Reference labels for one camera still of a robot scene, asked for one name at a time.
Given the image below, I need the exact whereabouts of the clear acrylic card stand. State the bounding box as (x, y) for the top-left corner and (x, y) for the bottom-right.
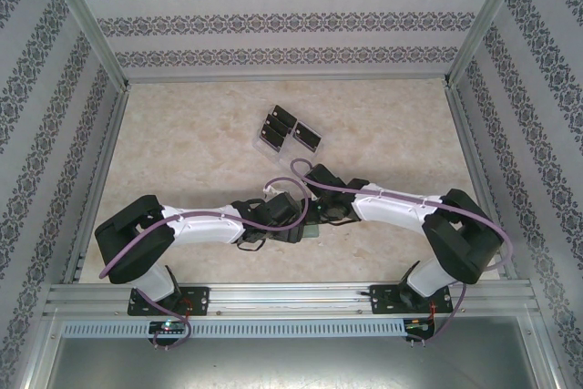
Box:
(251, 104), (325, 167)

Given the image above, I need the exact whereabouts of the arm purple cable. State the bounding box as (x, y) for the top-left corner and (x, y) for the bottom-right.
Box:
(290, 159), (509, 349)
(98, 176), (307, 350)

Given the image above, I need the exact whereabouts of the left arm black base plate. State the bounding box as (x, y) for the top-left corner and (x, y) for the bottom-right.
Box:
(127, 286), (210, 317)

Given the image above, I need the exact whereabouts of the aluminium mounting rail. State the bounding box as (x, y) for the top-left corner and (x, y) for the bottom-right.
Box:
(44, 282), (535, 318)

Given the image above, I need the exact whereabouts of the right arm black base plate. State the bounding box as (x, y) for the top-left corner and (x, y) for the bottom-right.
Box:
(369, 283), (455, 316)

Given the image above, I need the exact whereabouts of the black credit card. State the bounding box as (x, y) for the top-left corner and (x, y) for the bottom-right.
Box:
(271, 106), (297, 124)
(291, 122), (323, 151)
(257, 127), (287, 149)
(263, 116), (291, 133)

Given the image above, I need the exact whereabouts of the aluminium side rail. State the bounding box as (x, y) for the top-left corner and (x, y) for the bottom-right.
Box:
(444, 83), (520, 281)
(61, 86), (133, 284)

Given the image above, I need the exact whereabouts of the white slotted cable duct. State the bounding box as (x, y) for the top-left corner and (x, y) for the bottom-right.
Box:
(61, 319), (406, 338)

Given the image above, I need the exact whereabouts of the aluminium frame post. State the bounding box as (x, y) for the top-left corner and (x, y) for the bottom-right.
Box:
(38, 0), (131, 92)
(444, 0), (534, 88)

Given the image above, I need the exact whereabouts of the grey metal sheet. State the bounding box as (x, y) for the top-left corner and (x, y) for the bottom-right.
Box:
(26, 315), (564, 389)

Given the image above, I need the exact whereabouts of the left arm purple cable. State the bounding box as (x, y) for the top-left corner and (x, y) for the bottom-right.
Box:
(98, 176), (307, 350)

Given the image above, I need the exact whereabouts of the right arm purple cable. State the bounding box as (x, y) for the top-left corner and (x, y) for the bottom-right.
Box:
(290, 159), (509, 349)

